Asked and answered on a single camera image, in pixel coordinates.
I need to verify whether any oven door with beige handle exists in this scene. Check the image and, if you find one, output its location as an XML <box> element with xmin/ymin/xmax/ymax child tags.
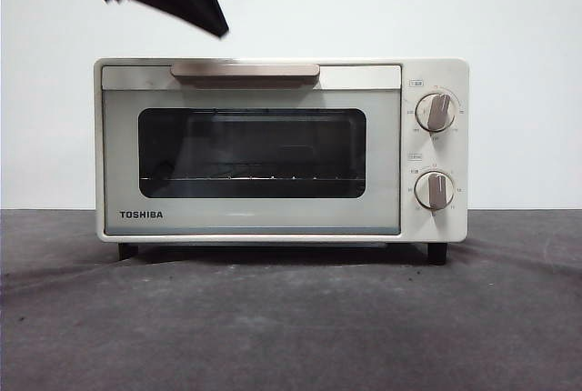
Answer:
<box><xmin>100</xmin><ymin>63</ymin><xmax>403</xmax><ymax>236</ymax></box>

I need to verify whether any beige oven knob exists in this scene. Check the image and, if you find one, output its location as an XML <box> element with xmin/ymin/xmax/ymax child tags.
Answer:
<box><xmin>416</xmin><ymin>93</ymin><xmax>457</xmax><ymax>134</ymax></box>
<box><xmin>413</xmin><ymin>170</ymin><xmax>456</xmax><ymax>216</ymax></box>

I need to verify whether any cream toaster oven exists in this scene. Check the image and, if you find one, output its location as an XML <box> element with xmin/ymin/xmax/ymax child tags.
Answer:
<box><xmin>93</xmin><ymin>56</ymin><xmax>469</xmax><ymax>266</ymax></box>

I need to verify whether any metal wire oven rack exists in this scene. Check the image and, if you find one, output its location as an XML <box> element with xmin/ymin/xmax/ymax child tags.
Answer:
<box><xmin>140</xmin><ymin>161</ymin><xmax>365</xmax><ymax>182</ymax></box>

